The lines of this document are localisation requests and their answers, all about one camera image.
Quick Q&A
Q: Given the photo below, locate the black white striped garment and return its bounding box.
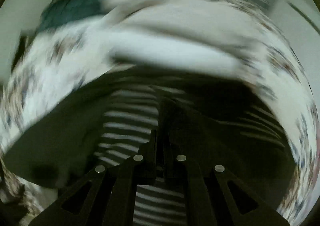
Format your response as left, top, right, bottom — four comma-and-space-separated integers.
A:
4, 68, 280, 225

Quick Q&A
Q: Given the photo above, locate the cream white garment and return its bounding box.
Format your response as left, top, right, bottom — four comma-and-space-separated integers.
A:
84, 0, 264, 80

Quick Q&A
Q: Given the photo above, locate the floral bed sheet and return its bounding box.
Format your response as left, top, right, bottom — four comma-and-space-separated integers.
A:
1, 0, 319, 225

